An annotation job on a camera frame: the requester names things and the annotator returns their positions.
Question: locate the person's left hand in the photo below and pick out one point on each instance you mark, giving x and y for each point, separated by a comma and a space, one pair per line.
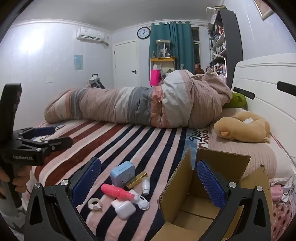
23, 174

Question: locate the reddish brown plush toy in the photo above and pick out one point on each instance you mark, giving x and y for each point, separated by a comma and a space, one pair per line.
199, 70

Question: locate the white door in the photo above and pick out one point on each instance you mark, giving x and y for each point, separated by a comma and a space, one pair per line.
126, 62

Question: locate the gold lipstick tube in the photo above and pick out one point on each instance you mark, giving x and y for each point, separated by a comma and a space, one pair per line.
138, 178

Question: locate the round wall clock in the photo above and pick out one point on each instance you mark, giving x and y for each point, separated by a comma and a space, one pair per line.
143, 32

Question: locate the light blue mini printer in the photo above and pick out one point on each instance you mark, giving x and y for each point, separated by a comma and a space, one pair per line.
122, 174

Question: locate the pink ribbed pillow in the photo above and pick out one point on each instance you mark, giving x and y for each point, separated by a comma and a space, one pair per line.
254, 155

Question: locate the brown cardboard box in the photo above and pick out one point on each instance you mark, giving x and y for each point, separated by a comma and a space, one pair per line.
231, 160

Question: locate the white air conditioner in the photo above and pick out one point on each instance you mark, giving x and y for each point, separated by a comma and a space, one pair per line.
90, 34

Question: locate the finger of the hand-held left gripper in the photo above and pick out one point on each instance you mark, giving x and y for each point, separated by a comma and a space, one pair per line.
42, 131
55, 143

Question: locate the bright pink bag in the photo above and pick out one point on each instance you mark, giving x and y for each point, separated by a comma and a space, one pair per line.
155, 77

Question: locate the window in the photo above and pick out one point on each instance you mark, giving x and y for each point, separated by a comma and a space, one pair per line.
196, 46

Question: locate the tan plush toy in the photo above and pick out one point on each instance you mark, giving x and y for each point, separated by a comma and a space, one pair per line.
240, 131

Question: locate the white earbud case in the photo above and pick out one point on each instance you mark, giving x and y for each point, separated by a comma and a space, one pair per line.
123, 209

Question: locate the striped plush blanket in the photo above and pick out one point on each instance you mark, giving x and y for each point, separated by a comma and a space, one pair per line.
143, 143

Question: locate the pink polka dot fabric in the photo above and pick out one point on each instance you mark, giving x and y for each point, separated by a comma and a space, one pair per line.
281, 215

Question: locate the grey backpack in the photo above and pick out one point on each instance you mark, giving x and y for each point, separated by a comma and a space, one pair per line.
96, 83

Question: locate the light blue wall poster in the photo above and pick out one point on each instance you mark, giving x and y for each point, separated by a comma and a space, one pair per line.
78, 62

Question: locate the glass display case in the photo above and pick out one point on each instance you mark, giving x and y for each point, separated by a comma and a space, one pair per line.
163, 48

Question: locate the small white bottle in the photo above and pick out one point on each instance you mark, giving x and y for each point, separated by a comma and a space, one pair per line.
145, 185

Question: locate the pink cylindrical bottle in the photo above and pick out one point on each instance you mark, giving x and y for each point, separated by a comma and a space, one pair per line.
114, 191

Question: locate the white headboard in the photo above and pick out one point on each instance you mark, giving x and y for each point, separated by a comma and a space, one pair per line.
266, 76

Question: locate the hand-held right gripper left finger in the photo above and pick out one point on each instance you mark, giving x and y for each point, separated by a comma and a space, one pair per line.
86, 182

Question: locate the dark bookshelf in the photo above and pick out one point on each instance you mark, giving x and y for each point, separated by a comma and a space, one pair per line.
233, 41

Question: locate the yellow shelf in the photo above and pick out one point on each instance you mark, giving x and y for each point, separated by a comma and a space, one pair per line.
161, 60

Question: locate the teal curtain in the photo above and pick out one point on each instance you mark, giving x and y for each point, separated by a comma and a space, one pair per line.
180, 46

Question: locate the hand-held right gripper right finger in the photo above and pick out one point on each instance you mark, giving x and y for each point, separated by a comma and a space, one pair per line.
210, 183

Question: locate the pink and grey duvet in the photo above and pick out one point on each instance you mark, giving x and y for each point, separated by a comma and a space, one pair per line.
143, 106

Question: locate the framed wall picture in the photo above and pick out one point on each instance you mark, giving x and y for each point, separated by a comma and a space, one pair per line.
263, 10

